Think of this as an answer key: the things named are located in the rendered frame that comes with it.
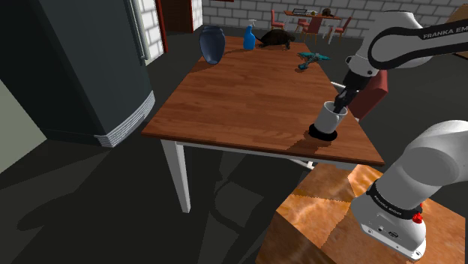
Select red dining chair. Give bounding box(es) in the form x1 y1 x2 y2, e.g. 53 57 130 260
300 16 324 46
270 8 286 32
327 16 353 45

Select black round coaster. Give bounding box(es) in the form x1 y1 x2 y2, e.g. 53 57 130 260
308 123 339 143

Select wooden table with white legs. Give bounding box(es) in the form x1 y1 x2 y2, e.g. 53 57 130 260
140 35 386 214

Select white mug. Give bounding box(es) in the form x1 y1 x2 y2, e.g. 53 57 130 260
313 100 349 135

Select orange patterned robot stand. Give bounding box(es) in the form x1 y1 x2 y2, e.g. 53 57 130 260
255 163 468 264

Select teal power drill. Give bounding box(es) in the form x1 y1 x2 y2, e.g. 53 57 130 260
296 51 332 71

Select dark turtle figure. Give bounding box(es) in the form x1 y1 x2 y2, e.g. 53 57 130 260
254 28 297 50

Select dark red chair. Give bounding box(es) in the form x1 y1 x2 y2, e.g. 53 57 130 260
348 69 389 122

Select blue spray bottle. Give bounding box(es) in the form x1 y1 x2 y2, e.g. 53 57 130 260
242 19 257 51

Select small wooden dining table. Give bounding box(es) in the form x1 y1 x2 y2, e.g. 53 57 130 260
283 7 343 46

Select dark blue vase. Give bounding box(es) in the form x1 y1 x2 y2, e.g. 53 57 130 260
199 25 227 65

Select dark grey refrigerator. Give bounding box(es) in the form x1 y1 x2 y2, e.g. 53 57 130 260
0 0 157 149

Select red-brown door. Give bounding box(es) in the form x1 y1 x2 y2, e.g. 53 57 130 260
154 0 195 54

